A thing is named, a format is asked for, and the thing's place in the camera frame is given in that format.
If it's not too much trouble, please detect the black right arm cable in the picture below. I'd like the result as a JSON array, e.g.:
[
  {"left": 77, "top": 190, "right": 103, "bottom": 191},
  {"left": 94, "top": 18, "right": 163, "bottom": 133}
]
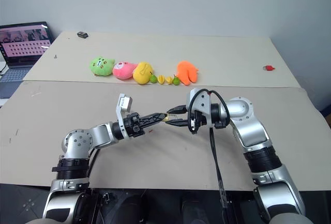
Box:
[{"left": 187, "top": 88, "right": 231, "bottom": 221}]

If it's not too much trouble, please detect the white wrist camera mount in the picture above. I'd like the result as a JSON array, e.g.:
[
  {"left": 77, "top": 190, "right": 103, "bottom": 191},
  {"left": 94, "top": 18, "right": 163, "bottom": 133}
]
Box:
[
  {"left": 186, "top": 88, "right": 212, "bottom": 128},
  {"left": 115, "top": 93, "right": 133, "bottom": 127}
]

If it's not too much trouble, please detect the pink plush toy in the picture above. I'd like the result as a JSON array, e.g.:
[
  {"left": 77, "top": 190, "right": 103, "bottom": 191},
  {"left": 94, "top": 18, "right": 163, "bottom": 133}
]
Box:
[{"left": 112, "top": 61, "right": 138, "bottom": 81}]

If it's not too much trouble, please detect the orange plush toy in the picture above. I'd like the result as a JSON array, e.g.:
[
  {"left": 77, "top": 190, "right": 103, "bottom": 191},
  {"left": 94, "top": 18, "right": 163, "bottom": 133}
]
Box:
[{"left": 176, "top": 61, "right": 200, "bottom": 85}]

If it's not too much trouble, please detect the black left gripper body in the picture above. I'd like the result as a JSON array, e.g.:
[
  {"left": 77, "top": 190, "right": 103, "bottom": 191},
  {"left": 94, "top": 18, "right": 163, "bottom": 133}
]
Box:
[{"left": 123, "top": 113, "right": 146, "bottom": 139}]

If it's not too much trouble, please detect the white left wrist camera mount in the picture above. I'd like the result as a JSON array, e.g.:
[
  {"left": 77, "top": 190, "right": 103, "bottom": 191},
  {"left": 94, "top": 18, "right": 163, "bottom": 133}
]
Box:
[{"left": 115, "top": 93, "right": 133, "bottom": 127}]

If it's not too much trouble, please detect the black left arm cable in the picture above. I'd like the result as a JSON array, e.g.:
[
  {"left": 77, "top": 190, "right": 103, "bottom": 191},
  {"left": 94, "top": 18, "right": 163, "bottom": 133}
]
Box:
[{"left": 86, "top": 148, "right": 101, "bottom": 178}]

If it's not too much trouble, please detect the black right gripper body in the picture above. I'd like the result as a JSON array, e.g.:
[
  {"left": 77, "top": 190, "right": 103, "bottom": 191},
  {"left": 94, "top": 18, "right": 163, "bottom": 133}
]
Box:
[{"left": 188, "top": 110, "right": 208, "bottom": 135}]

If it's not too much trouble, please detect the yellow plush toy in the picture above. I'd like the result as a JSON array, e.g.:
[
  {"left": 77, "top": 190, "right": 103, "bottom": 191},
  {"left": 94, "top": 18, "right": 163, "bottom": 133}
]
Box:
[{"left": 132, "top": 62, "right": 154, "bottom": 85}]

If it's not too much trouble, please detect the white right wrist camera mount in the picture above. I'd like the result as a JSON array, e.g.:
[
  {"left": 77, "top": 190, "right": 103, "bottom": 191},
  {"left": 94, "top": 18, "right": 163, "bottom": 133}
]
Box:
[{"left": 186, "top": 88, "right": 212, "bottom": 128}]

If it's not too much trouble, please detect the brass padlock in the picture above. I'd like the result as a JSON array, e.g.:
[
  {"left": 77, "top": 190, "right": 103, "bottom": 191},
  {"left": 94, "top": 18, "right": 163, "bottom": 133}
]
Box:
[{"left": 162, "top": 113, "right": 179, "bottom": 123}]

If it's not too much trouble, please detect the grey laptop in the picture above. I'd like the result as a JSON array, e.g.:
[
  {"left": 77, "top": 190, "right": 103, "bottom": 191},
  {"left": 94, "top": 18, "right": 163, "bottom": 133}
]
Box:
[{"left": 0, "top": 21, "right": 54, "bottom": 99}]

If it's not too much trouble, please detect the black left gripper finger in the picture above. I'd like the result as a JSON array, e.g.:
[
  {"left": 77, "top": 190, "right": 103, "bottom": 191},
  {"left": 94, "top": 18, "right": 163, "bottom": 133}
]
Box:
[
  {"left": 141, "top": 116, "right": 168, "bottom": 129},
  {"left": 139, "top": 112, "right": 169, "bottom": 123}
]

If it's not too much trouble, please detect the green plush toy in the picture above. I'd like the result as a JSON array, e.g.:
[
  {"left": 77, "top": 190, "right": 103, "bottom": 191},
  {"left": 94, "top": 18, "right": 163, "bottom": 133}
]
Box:
[{"left": 89, "top": 56, "right": 115, "bottom": 77}]

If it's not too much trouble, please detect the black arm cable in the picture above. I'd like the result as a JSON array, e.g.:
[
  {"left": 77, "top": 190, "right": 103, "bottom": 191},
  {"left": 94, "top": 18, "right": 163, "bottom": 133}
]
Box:
[
  {"left": 187, "top": 88, "right": 231, "bottom": 221},
  {"left": 86, "top": 148, "right": 101, "bottom": 178}
]

